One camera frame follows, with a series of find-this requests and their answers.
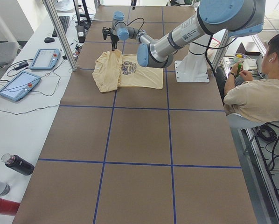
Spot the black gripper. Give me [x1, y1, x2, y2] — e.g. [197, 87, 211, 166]
[110, 33, 119, 51]

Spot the cream long-sleeve printed shirt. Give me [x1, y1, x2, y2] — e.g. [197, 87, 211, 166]
[92, 49, 163, 92]

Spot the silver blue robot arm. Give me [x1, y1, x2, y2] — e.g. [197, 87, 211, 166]
[103, 0, 265, 68]

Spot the black keyboard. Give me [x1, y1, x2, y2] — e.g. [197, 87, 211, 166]
[52, 15, 70, 37]

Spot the black computer mouse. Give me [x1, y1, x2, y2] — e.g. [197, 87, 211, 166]
[44, 37, 55, 43]

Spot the far blue teach pendant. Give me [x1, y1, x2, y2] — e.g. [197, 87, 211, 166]
[29, 49, 60, 70]

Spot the blue teach pendant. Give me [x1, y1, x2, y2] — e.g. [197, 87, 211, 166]
[0, 71, 41, 102]
[29, 49, 60, 70]

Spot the black power adapter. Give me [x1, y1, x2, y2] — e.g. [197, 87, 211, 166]
[14, 61, 29, 70]

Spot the near blue teach pendant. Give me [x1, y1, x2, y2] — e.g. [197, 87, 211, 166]
[0, 71, 41, 102]

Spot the grey office chair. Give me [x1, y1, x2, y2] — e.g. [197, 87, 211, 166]
[0, 42, 18, 67]

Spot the brown table cover mat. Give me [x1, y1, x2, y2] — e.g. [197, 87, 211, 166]
[14, 7, 257, 224]

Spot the black water bottle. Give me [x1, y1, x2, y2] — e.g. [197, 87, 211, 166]
[1, 153, 35, 175]

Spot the seated person in beige shirt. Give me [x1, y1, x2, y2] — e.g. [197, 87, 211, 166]
[215, 34, 279, 122]

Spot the red bottle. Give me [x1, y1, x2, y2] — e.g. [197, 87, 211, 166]
[0, 198, 21, 216]

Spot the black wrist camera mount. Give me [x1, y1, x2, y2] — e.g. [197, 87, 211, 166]
[102, 27, 112, 40]

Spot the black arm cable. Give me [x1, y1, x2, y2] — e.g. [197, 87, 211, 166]
[126, 17, 146, 35]

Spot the aluminium frame post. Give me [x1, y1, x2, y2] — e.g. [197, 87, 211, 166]
[43, 0, 77, 71]

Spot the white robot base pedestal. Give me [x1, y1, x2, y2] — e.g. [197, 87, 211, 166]
[174, 30, 229, 83]

